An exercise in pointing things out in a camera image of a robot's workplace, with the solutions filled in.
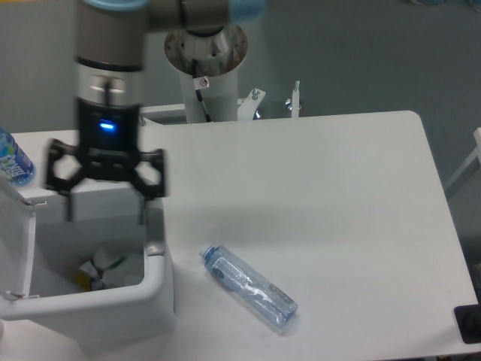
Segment black table clamp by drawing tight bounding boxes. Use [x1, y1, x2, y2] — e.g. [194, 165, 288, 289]
[454, 304, 480, 344]

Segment white paper trash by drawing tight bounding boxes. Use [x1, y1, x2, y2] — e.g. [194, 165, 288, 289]
[93, 247, 144, 289]

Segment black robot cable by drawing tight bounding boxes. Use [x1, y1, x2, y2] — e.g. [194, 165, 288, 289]
[191, 58, 213, 123]

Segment clear plastic bottle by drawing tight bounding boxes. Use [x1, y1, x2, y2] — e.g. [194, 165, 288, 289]
[199, 244, 298, 329]

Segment yellow white trash in bin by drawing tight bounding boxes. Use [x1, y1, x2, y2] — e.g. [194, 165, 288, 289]
[74, 260, 106, 292]

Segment white frame at right edge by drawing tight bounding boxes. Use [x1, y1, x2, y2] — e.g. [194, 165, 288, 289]
[444, 128, 480, 199]

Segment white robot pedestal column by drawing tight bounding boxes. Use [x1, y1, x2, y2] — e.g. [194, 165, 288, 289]
[165, 25, 248, 123]

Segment blue labelled water bottle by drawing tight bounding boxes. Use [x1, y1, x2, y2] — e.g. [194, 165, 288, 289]
[1, 129, 35, 187]

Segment white plastic trash can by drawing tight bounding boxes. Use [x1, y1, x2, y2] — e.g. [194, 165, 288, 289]
[1, 181, 175, 343]

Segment white middle floor bracket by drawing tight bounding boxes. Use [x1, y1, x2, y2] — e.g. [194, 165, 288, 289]
[237, 88, 266, 121]

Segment white right floor bracket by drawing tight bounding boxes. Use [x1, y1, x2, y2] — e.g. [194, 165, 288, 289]
[285, 80, 302, 118]

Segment white left floor bracket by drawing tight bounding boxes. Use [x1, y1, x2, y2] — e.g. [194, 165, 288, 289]
[139, 104, 186, 126]

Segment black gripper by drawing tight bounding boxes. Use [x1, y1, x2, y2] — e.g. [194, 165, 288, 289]
[44, 96, 168, 226]

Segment white floor bracket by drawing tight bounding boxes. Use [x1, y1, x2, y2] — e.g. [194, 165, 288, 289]
[285, 80, 302, 118]
[237, 88, 266, 121]
[139, 104, 186, 126]

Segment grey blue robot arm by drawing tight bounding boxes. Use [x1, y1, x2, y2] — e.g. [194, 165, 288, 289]
[45, 1, 265, 220]

